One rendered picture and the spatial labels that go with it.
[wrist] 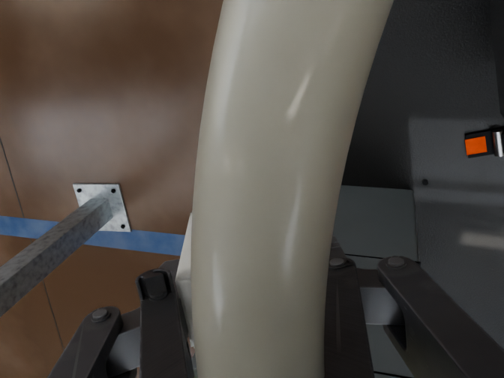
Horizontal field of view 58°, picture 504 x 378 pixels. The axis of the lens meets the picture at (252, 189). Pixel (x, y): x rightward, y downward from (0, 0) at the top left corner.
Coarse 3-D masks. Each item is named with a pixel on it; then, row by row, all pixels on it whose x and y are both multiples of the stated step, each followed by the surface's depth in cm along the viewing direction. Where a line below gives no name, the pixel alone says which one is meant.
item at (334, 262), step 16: (336, 272) 15; (352, 272) 15; (336, 288) 14; (352, 288) 14; (336, 304) 13; (352, 304) 13; (336, 320) 12; (352, 320) 12; (336, 336) 12; (352, 336) 12; (336, 352) 11; (352, 352) 11; (368, 352) 11; (336, 368) 11; (352, 368) 11; (368, 368) 11
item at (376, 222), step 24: (360, 192) 136; (384, 192) 135; (408, 192) 134; (336, 216) 123; (360, 216) 123; (384, 216) 122; (408, 216) 121; (360, 240) 112; (384, 240) 111; (408, 240) 111; (360, 264) 103; (384, 336) 82; (192, 360) 80; (384, 360) 77
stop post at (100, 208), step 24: (96, 192) 170; (120, 192) 167; (72, 216) 159; (96, 216) 163; (120, 216) 172; (48, 240) 145; (72, 240) 151; (24, 264) 132; (48, 264) 141; (0, 288) 123; (24, 288) 131; (0, 312) 123
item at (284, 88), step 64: (256, 0) 7; (320, 0) 7; (384, 0) 8; (256, 64) 7; (320, 64) 7; (256, 128) 8; (320, 128) 8; (256, 192) 8; (320, 192) 8; (192, 256) 9; (256, 256) 8; (320, 256) 9; (256, 320) 9; (320, 320) 10
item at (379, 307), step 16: (336, 240) 18; (336, 256) 17; (368, 272) 16; (368, 288) 15; (384, 288) 14; (368, 304) 15; (384, 304) 15; (368, 320) 15; (384, 320) 15; (400, 320) 15
